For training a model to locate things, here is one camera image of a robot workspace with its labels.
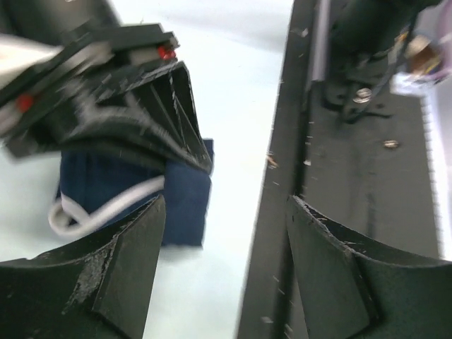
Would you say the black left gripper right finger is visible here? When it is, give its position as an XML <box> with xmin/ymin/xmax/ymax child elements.
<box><xmin>286</xmin><ymin>196</ymin><xmax>451</xmax><ymax>338</ymax></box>

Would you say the navy underwear with white trim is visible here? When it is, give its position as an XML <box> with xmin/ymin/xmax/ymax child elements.
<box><xmin>48</xmin><ymin>151</ymin><xmax>211</xmax><ymax>247</ymax></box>

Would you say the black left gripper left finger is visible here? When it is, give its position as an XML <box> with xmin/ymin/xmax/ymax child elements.
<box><xmin>1</xmin><ymin>197</ymin><xmax>165</xmax><ymax>339</ymax></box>

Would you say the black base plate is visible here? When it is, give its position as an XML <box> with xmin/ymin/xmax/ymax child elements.
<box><xmin>237</xmin><ymin>1</ymin><xmax>447</xmax><ymax>338</ymax></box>

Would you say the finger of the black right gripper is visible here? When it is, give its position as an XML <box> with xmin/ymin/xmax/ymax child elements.
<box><xmin>56</xmin><ymin>62</ymin><xmax>213</xmax><ymax>173</ymax></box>

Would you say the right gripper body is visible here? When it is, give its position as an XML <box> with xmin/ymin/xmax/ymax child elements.
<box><xmin>1</xmin><ymin>25</ymin><xmax>179</xmax><ymax>155</ymax></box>

